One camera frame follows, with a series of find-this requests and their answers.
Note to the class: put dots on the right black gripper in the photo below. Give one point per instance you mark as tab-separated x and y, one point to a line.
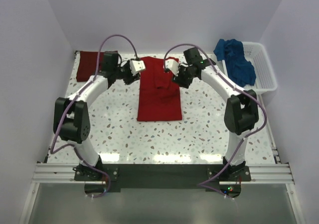
183	83

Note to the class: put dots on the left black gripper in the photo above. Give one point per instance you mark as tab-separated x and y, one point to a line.
131	77

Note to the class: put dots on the red t shirt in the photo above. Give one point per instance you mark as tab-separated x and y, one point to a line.
159	96

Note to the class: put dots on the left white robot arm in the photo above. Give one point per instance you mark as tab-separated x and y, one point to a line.
71	124

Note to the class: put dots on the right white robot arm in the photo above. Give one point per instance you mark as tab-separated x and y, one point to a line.
241	110

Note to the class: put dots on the folded dark red shirt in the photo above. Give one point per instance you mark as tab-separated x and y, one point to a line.
87	65

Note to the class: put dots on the blue t shirt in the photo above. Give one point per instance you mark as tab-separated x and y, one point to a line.
239	70

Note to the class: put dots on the white plastic basket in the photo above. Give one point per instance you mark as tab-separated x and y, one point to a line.
265	77

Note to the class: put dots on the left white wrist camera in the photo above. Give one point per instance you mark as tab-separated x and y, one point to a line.
137	66

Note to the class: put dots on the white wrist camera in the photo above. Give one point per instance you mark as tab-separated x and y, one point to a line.
171	65
137	66

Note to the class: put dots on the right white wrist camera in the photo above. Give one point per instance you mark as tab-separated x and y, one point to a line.
171	65

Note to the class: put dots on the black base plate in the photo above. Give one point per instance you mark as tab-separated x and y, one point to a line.
143	176

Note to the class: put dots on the aluminium rail frame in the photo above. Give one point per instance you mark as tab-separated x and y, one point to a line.
54	173

